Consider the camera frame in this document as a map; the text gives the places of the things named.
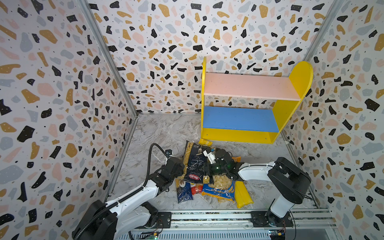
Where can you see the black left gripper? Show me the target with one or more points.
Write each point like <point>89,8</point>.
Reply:
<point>180,170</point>

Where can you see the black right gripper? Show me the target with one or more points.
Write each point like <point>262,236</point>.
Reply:
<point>219,156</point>

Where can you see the black penne pasta bag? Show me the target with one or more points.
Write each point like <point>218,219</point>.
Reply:
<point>194,161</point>

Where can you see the blue orecchiette pasta bag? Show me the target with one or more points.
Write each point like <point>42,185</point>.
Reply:
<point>222,188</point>

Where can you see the yellow spaghetti bag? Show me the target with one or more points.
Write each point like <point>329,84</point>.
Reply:
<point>242,196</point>

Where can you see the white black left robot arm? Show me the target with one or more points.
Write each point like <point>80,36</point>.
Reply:
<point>110,220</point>

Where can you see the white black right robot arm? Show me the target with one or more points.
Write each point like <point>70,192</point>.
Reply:
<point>291,182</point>

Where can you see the dark blue pasta bag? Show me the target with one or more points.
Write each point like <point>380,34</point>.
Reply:
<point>184,192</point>

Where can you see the red pasta packet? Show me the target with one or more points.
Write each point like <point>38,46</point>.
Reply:
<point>196,189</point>

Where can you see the yellow wooden shelf unit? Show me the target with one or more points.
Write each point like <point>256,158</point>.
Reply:
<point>251,108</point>

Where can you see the yellow spaghetti box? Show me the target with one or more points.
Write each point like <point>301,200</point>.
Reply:
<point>204,142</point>

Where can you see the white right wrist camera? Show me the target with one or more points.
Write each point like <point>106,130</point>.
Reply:
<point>211,156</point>

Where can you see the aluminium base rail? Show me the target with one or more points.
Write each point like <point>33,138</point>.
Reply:
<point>298,224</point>

